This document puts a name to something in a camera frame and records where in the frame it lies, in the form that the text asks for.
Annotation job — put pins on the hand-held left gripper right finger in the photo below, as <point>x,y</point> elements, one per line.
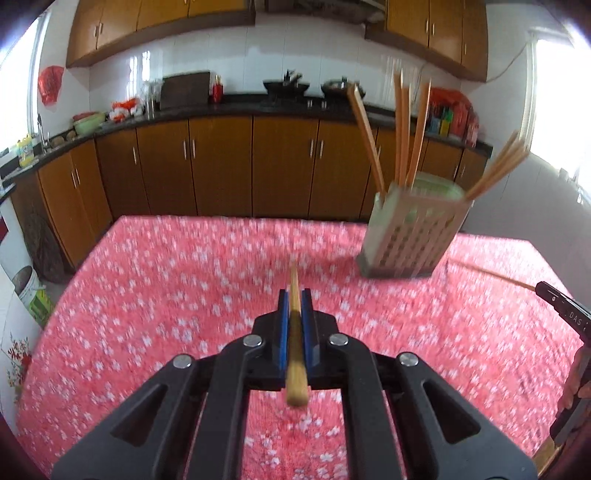
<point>310,346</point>

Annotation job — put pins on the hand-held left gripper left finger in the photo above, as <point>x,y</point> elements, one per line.
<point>283,341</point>

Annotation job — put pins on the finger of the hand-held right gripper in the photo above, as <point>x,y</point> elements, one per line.
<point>565,310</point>

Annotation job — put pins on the white perforated utensil holder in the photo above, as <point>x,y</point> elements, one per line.
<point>411,230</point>

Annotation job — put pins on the person's right hand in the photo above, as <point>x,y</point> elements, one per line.
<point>581,374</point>

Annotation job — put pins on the red floral tablecloth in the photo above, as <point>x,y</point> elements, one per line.
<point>184,295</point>

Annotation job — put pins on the long brown base cabinets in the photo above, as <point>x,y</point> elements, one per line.
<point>231,166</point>

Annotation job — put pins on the bright window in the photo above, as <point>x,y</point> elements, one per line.
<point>561,115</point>

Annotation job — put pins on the red bag of packets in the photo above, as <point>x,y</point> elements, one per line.
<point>455,115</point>

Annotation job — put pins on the short brown base cabinets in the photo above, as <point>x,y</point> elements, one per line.
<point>69,203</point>

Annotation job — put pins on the white bucket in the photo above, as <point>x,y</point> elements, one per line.
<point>32,295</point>

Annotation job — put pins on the brown woven sack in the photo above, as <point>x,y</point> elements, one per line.
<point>44,249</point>

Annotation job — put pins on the red jar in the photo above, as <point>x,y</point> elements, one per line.
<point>218,92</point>

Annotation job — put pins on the black wok with lid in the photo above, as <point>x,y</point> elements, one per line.
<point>339,88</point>

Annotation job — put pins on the dark cutting board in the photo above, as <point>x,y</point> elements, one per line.
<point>184,90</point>

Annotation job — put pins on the clear glass jars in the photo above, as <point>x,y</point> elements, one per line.
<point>151,98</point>

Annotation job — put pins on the red and white bags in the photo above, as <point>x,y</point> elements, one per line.
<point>125,110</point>

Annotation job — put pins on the green bowl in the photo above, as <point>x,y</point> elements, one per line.
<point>88,123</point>

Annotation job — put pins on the metal faucet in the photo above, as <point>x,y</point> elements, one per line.
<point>42,134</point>

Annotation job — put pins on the yellow bottle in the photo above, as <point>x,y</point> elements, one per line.
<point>25,152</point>

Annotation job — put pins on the red plastic bag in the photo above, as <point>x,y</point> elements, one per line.
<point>51,85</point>

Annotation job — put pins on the brown corner wall cabinets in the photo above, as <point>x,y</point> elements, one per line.
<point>438,32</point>

